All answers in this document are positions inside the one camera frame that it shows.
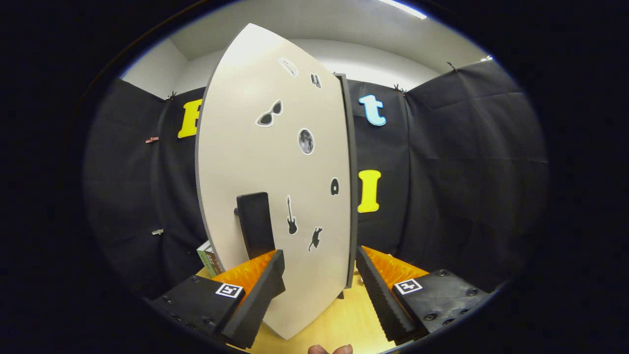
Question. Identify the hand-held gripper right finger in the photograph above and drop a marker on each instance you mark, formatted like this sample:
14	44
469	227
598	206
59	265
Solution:
383	302

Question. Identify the long ceiling light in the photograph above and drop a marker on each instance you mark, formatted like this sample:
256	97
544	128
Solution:
403	8

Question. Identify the black backdrop cloth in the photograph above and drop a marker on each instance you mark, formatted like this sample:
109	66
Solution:
467	172

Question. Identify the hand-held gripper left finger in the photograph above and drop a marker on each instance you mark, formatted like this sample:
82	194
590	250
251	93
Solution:
255	305

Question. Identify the grey cabinet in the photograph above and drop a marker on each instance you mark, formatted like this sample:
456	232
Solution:
352	196

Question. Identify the green spine book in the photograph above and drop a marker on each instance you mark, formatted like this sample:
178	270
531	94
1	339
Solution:
204	258

